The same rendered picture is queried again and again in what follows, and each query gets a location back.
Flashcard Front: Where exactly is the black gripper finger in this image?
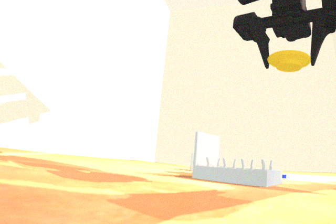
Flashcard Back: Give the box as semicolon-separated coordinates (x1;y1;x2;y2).
245;23;270;69
310;11;336;66

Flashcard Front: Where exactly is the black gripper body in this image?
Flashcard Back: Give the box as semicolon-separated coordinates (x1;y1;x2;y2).
233;0;336;41

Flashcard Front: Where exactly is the white dish rack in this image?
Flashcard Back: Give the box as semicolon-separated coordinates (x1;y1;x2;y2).
192;131;282;187

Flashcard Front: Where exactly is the yellow plate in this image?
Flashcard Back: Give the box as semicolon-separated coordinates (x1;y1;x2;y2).
267;50;311;72

